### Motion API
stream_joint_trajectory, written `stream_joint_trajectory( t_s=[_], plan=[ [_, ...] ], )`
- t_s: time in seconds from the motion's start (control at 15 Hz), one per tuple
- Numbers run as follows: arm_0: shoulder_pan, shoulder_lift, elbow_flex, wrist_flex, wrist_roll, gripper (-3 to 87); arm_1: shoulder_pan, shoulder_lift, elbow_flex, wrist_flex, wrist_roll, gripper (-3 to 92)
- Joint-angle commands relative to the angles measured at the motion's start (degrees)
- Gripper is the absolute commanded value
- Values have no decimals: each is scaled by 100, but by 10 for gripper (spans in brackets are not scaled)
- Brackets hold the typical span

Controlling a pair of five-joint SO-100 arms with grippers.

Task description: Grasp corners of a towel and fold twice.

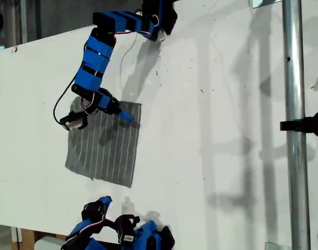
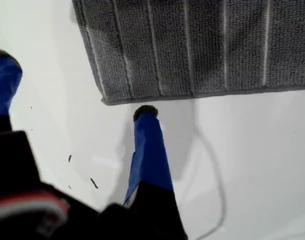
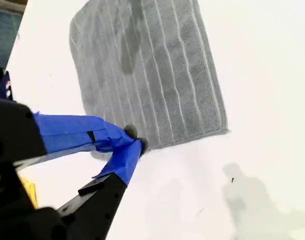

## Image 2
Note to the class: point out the grey striped towel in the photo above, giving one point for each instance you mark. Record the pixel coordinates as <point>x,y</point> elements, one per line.
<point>192,50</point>

